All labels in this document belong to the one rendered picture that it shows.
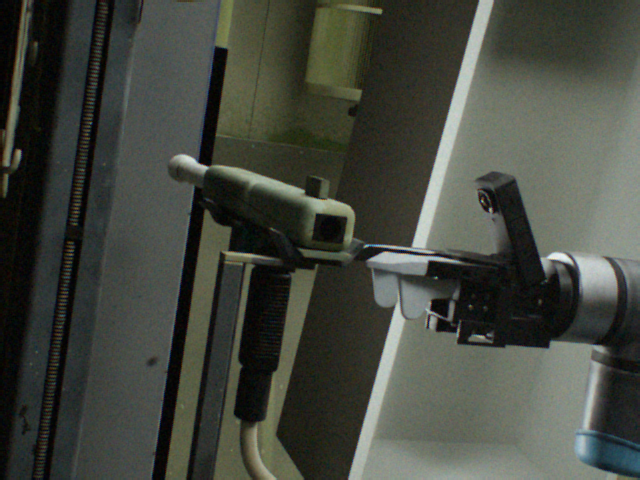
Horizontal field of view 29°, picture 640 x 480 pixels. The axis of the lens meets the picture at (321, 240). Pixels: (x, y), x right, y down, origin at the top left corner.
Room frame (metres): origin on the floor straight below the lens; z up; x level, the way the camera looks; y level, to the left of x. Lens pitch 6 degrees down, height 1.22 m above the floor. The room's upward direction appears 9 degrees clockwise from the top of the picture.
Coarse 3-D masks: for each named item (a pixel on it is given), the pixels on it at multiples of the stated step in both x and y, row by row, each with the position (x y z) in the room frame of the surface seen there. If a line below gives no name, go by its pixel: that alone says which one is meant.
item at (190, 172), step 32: (192, 160) 1.41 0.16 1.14; (224, 192) 1.17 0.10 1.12; (256, 192) 1.09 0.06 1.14; (288, 192) 1.03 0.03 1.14; (320, 192) 1.00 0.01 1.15; (256, 224) 1.09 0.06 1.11; (288, 224) 1.00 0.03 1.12; (320, 224) 0.97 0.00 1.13; (352, 224) 0.99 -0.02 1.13; (320, 256) 0.98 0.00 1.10; (256, 288) 1.07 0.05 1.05; (288, 288) 1.08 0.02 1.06; (256, 320) 1.07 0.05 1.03; (256, 352) 1.07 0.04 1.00; (256, 384) 1.08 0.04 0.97; (256, 416) 1.08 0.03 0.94
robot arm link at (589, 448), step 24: (600, 360) 1.23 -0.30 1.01; (624, 360) 1.21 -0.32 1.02; (600, 384) 1.22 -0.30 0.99; (624, 384) 1.21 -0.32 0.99; (600, 408) 1.22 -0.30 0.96; (624, 408) 1.21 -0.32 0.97; (576, 432) 1.25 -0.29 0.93; (600, 432) 1.21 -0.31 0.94; (624, 432) 1.20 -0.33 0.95; (600, 456) 1.21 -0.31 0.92; (624, 456) 1.20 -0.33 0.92
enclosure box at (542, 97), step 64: (384, 0) 2.35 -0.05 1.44; (448, 0) 2.12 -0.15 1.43; (512, 0) 2.45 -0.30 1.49; (576, 0) 2.51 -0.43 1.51; (384, 64) 2.31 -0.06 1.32; (448, 64) 2.09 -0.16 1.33; (512, 64) 2.49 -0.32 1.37; (576, 64) 2.55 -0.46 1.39; (384, 128) 2.27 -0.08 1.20; (448, 128) 2.07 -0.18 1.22; (512, 128) 2.53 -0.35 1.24; (576, 128) 2.59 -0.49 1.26; (384, 192) 2.23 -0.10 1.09; (448, 192) 2.52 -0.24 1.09; (576, 192) 2.64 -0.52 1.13; (320, 320) 2.40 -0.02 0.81; (384, 320) 2.16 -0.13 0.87; (320, 384) 2.36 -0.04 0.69; (384, 384) 2.16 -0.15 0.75; (448, 384) 2.65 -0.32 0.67; (512, 384) 2.72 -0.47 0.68; (576, 384) 2.60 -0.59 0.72; (320, 448) 2.32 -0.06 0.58; (384, 448) 2.58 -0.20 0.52; (448, 448) 2.66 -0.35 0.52; (512, 448) 2.74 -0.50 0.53
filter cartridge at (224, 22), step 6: (222, 0) 3.14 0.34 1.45; (228, 0) 3.17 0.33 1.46; (222, 6) 3.15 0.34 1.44; (228, 6) 3.18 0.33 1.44; (222, 12) 3.16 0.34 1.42; (228, 12) 3.19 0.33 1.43; (222, 18) 3.16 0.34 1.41; (228, 18) 3.20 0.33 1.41; (222, 24) 3.16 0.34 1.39; (228, 24) 3.21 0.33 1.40; (222, 30) 3.17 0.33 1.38; (228, 30) 3.22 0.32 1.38; (216, 36) 3.14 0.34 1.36; (222, 36) 3.17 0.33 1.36; (216, 42) 3.15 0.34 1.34; (222, 42) 3.18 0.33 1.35
